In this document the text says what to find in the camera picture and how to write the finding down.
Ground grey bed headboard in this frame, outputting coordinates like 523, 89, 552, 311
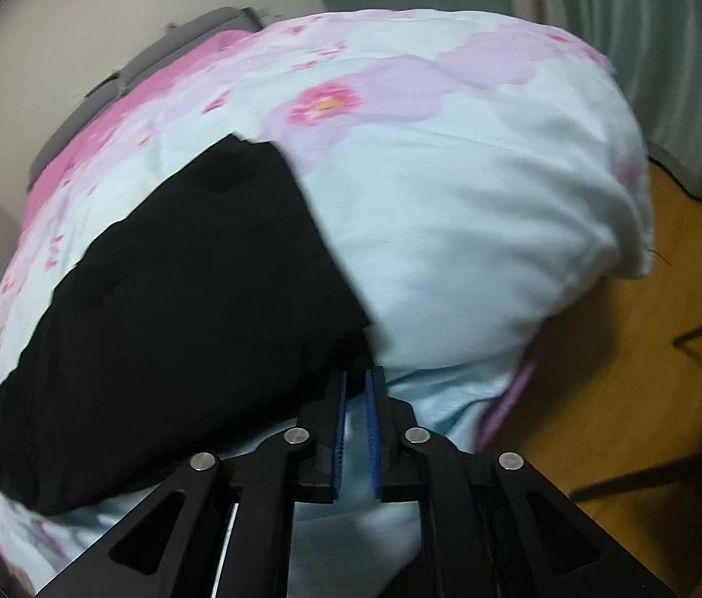
30, 6, 265, 191

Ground black pants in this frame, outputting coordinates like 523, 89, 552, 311
0, 134, 372, 517

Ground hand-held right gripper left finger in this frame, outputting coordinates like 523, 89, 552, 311
36, 369, 348, 598

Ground pale green curtain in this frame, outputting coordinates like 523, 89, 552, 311
501, 0, 702, 213

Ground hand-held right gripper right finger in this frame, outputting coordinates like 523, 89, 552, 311
366, 366, 676, 598

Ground floral pink and blue blanket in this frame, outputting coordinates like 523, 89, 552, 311
0, 7, 657, 598

